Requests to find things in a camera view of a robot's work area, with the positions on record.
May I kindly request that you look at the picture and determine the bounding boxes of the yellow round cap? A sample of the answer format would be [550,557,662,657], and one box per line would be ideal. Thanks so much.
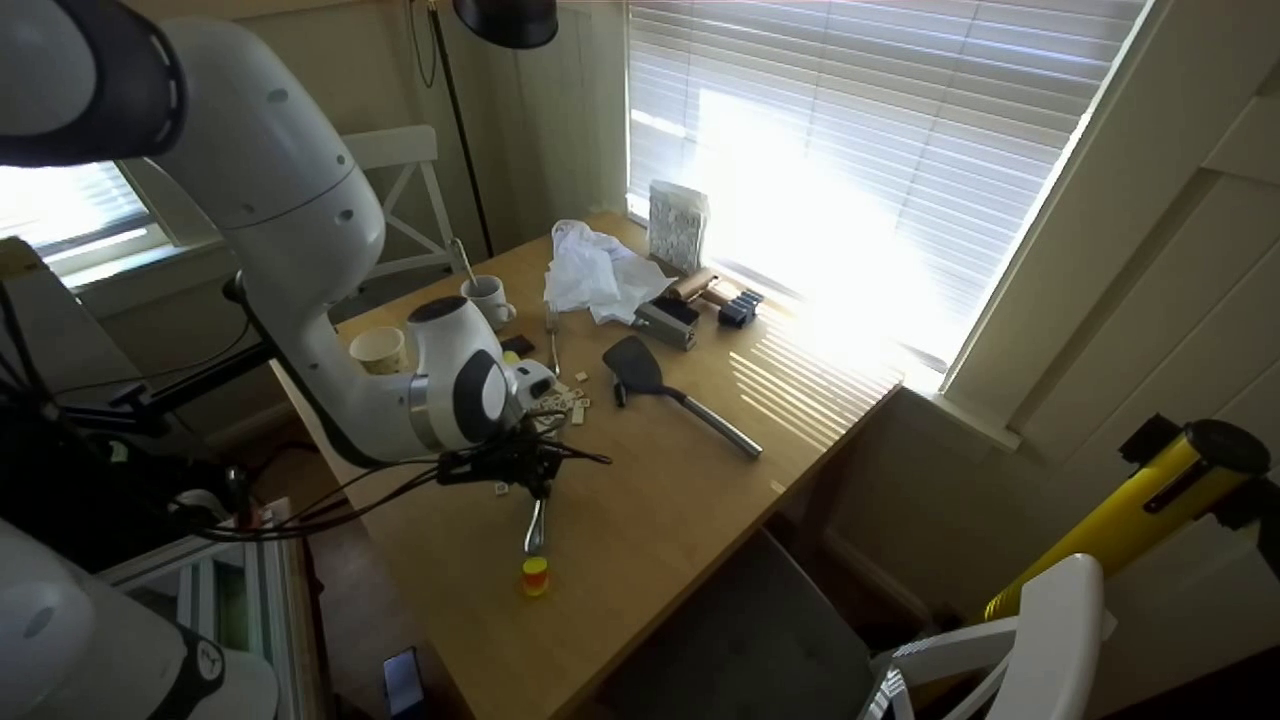
[518,557,550,598]

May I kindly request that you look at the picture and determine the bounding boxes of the black floor lamp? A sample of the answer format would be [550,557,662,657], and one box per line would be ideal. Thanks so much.
[427,0,561,252]

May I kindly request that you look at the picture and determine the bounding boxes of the blue headed hammer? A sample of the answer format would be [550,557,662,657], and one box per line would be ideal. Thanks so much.
[716,290,763,329]

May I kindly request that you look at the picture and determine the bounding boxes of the white paper cup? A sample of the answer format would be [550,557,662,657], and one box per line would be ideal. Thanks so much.
[349,329,408,378]

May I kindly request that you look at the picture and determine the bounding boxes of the grey metal spatula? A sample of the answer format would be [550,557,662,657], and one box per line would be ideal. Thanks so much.
[603,336,763,461]

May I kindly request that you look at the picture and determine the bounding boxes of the white mug with utensil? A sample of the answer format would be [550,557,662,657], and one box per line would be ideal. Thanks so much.
[453,241,517,334]

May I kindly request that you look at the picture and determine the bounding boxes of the white scrabble tile pile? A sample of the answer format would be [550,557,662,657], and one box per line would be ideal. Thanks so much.
[540,380,588,427]

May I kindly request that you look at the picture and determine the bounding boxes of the white window blinds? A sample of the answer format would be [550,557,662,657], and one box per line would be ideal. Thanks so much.
[628,0,1149,370]

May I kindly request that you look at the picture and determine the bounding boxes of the silver butter knife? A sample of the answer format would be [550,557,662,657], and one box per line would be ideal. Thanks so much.
[518,502,547,557]

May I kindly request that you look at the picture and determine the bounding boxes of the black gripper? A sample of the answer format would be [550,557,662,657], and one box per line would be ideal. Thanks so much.
[437,427,563,502]

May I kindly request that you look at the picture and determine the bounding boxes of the white plastic bag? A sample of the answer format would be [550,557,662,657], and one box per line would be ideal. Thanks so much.
[544,221,668,324]

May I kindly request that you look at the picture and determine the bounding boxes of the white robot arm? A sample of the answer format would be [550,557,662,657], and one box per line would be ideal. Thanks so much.
[0,0,535,720]

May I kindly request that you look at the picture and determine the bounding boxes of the small phone on floor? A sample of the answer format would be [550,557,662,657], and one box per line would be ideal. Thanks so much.
[379,649,427,720]

